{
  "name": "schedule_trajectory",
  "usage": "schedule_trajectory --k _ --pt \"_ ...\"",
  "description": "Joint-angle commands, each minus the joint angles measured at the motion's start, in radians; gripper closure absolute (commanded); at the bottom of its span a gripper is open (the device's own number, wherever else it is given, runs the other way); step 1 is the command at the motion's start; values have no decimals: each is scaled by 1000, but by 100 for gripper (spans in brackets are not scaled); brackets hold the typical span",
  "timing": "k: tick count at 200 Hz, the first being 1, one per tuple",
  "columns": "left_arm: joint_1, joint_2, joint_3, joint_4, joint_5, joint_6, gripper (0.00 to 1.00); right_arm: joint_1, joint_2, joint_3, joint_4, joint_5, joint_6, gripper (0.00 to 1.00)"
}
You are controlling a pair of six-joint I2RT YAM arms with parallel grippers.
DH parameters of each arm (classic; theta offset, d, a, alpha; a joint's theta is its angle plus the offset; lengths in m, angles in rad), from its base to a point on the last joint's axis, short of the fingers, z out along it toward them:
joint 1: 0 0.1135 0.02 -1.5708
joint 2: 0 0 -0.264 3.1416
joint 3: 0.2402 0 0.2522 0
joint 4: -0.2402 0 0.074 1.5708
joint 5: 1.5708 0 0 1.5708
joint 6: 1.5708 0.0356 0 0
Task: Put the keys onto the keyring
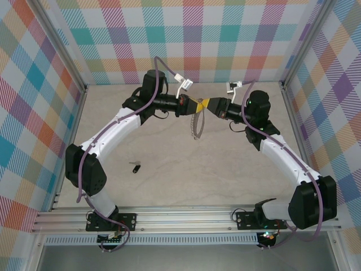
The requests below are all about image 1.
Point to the large metal keyring band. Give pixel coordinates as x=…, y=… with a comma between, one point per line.
x=193, y=128

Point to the silver key with black fob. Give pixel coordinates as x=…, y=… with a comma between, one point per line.
x=136, y=168

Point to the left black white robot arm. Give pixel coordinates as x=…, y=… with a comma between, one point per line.
x=112, y=132

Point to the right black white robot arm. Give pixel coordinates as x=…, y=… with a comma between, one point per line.
x=310, y=206

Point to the grey metal panel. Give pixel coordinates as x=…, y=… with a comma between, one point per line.
x=183, y=258

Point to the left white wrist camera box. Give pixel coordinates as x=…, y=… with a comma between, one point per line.
x=187, y=84

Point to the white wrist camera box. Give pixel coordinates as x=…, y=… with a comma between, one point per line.
x=238, y=84
x=187, y=84

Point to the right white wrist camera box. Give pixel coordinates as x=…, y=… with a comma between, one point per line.
x=238, y=84

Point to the aluminium side rail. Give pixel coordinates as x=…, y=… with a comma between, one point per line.
x=293, y=124
x=76, y=121

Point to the aluminium frame post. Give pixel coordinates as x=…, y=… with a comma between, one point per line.
x=60, y=48
x=307, y=42

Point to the long aluminium mounting rail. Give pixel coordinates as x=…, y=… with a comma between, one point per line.
x=183, y=218

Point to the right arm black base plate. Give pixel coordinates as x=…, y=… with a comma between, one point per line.
x=245, y=221

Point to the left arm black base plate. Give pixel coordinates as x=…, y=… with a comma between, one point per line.
x=128, y=221

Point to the aluminium frame leg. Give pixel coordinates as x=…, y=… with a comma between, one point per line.
x=35, y=254
x=338, y=251

